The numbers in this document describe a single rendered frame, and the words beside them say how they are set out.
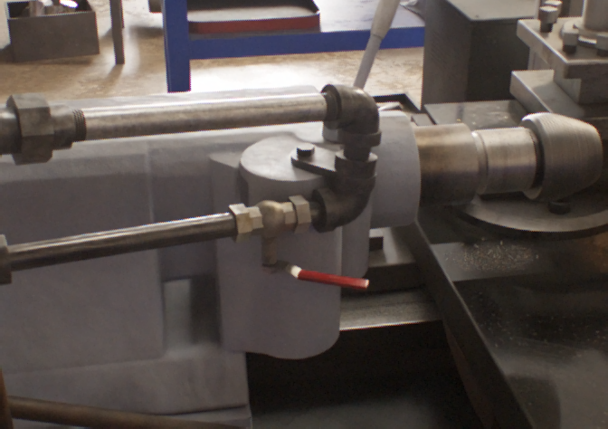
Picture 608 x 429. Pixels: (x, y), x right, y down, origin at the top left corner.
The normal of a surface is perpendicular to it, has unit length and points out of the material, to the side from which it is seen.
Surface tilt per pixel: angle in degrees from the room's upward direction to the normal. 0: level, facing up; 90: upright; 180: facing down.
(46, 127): 56
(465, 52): 90
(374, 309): 0
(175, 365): 61
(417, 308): 0
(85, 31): 90
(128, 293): 70
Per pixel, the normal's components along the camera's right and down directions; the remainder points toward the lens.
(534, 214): 0.00, -0.88
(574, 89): -0.99, 0.07
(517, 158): 0.15, 0.04
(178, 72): 0.17, 0.46
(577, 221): 0.17, -0.22
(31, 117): 0.46, -0.17
